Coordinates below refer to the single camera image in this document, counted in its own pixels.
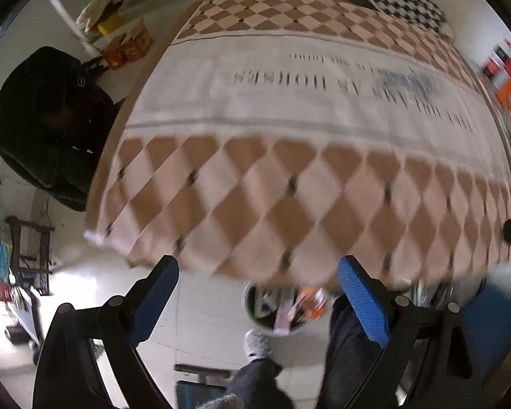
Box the black jacket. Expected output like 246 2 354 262
0 46 120 212

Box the red cup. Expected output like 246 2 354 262
483 50 511 80

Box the yellow bin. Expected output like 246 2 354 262
95 14 124 37

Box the black round bin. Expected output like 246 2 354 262
242 281 337 337

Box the red cardboard box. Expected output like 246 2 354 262
102 38 127 71

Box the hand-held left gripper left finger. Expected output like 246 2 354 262
32 255 181 409

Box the orange snack packet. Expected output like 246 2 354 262
295 287 329 323

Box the person's left leg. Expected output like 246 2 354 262
227 357 295 409

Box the pile of bedding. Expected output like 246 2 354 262
75 0 124 31

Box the black white checkered cloth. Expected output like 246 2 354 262
359 0 448 33

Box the person's left grey slipper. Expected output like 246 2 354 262
243 329 274 361

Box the orange cardboard box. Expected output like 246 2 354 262
121 23 153 63

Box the wooden table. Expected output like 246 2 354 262
84 0 511 297

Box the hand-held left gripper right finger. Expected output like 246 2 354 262
337 255 487 409

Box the dark wooden rack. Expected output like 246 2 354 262
6 215 54 297

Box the brown checkered tablecloth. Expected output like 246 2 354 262
83 0 511 296

